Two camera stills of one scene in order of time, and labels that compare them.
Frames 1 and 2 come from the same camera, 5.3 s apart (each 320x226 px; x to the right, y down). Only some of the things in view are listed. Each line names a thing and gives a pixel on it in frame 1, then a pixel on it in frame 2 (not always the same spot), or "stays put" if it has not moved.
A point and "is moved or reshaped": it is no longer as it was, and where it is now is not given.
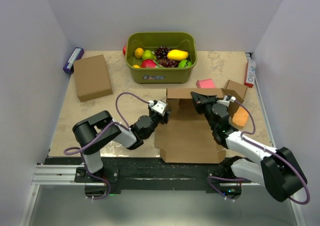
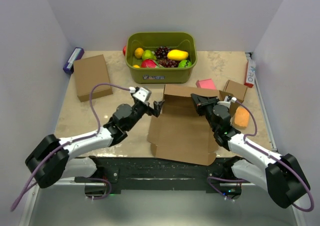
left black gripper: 164,119 -> 156,108
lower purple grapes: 168,63 stays put
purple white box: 76,54 stays put
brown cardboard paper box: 187,137 is moved or reshaped
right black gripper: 200,101 stays put
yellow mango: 176,55 stays put
